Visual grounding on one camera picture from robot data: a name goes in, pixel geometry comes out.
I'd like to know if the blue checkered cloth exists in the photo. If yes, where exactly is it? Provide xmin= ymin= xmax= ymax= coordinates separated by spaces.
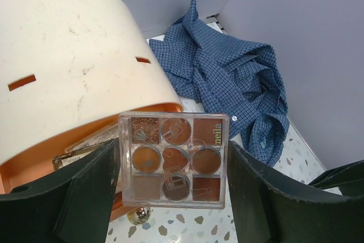
xmin=149 ymin=1 xmax=289 ymax=166

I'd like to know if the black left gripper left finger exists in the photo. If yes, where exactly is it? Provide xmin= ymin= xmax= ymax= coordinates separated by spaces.
xmin=1 ymin=138 xmax=120 ymax=242

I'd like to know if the long brown labelled palette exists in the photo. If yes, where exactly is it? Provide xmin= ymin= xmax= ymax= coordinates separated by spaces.
xmin=52 ymin=123 xmax=118 ymax=171

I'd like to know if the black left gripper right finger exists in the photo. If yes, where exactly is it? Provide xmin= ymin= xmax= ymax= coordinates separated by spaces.
xmin=227 ymin=141 xmax=363 ymax=242

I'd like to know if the round cream drawer organizer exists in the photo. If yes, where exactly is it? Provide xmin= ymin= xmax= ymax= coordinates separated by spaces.
xmin=0 ymin=0 xmax=184 ymax=226

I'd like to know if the nine-pan orange eyeshadow palette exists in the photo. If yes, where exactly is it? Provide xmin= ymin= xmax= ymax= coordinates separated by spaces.
xmin=118 ymin=112 xmax=229 ymax=209

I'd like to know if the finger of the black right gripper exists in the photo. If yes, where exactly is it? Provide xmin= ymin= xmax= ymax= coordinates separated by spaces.
xmin=309 ymin=160 xmax=364 ymax=195

